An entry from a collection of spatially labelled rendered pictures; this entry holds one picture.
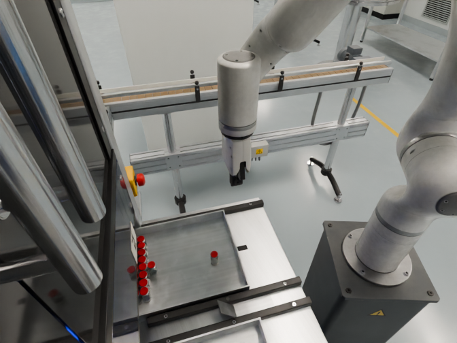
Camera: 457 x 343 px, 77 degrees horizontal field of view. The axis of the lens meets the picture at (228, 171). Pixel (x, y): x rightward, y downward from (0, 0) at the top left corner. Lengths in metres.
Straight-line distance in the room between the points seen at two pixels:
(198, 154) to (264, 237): 0.97
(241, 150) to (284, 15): 0.27
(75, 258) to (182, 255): 0.69
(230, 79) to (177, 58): 1.55
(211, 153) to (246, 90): 1.24
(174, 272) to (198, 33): 1.58
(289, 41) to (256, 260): 0.59
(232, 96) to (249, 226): 0.48
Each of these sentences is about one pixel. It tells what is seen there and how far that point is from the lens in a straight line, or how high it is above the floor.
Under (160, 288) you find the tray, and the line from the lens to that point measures 0.83.
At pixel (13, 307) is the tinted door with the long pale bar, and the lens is 0.28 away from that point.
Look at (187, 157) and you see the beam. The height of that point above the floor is 0.51.
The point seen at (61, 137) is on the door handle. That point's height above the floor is 1.51.
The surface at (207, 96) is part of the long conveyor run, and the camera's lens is 1.54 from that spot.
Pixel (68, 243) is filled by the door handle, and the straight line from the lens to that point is 0.18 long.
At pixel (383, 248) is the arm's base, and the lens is 0.86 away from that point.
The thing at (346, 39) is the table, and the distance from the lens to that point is 4.23.
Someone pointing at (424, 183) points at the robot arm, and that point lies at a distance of 0.65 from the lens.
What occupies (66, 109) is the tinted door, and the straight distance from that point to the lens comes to 0.48.
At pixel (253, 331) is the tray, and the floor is 0.88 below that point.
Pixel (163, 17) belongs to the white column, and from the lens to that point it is 2.01.
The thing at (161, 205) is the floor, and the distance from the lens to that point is 2.20.
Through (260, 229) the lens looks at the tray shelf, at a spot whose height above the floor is 0.88.
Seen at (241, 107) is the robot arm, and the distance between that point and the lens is 0.58.
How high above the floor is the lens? 1.62
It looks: 42 degrees down
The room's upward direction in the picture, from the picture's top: straight up
